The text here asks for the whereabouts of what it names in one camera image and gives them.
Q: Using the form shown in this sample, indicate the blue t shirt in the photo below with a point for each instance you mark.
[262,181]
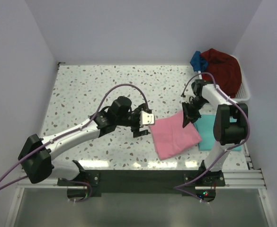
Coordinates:
[198,62]

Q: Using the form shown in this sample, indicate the folded teal t shirt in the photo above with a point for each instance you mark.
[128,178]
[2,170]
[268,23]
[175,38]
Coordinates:
[204,126]

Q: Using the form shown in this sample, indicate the pink t shirt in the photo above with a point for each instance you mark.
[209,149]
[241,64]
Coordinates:
[171,138]

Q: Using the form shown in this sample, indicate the dark red t shirt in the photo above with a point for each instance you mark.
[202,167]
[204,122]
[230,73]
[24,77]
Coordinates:
[225,70]

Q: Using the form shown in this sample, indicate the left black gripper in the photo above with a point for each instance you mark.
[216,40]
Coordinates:
[135,130]

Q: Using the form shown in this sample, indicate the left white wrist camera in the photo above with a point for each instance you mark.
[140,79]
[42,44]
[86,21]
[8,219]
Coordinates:
[146,118]

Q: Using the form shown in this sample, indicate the white plastic laundry basket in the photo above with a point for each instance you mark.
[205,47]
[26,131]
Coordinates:
[243,93]

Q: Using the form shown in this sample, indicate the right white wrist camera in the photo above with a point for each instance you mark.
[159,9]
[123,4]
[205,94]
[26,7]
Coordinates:
[187,98]

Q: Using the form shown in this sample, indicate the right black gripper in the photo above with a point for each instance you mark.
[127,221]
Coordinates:
[188,116]

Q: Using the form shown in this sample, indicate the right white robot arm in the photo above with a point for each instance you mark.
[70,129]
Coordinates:
[231,125]

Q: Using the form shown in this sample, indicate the aluminium frame rail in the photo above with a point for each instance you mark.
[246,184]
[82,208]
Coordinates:
[236,179]

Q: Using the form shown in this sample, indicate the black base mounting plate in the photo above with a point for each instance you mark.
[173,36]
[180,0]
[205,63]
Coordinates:
[94,183]

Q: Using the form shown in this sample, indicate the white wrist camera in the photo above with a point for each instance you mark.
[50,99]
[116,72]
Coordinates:
[146,118]
[187,98]

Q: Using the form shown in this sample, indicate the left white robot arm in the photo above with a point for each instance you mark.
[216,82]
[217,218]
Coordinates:
[39,155]

